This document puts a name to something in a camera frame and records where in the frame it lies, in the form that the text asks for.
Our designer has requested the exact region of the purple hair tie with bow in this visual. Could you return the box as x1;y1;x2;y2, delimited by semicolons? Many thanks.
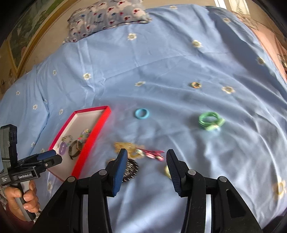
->
58;141;68;155

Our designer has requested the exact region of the black rhinestone hair accessory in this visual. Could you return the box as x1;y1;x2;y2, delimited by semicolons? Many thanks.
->
122;158;139;182

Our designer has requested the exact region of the amber butterfly hair claw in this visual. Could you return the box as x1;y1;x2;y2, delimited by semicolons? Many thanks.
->
114;142;144;160

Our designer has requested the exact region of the dark metal wristwatch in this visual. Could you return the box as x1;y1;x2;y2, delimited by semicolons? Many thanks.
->
68;140;83;160

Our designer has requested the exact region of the green hair tie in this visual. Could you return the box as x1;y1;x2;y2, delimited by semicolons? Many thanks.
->
198;111;226;132

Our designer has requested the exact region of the person's left hand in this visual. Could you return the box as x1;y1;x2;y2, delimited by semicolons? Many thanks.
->
4;180;41;221

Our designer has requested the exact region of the red hair clip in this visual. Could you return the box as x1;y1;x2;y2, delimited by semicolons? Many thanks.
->
135;148;164;161

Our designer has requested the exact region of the red cardboard box tray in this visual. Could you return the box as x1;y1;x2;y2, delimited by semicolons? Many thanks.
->
49;106;111;181

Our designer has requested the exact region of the light blue flowered bedsheet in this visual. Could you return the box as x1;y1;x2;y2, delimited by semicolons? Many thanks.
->
1;5;286;227

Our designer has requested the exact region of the framed landscape picture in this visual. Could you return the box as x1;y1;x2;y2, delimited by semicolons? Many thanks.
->
8;0;76;76

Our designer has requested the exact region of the floral patterned pillow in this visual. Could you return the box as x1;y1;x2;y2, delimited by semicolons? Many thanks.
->
64;0;152;43

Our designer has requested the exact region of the pink blanket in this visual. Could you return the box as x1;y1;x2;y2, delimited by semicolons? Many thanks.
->
234;13;286;82

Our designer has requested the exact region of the pale green beaded bracelet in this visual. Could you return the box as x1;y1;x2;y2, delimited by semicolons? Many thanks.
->
61;134;74;145

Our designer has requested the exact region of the colourful chunky bead bracelet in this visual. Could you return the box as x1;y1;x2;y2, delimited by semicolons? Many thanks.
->
76;128;91;142

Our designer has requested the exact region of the blue hair tie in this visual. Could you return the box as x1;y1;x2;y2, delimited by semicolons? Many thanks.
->
134;108;150;120

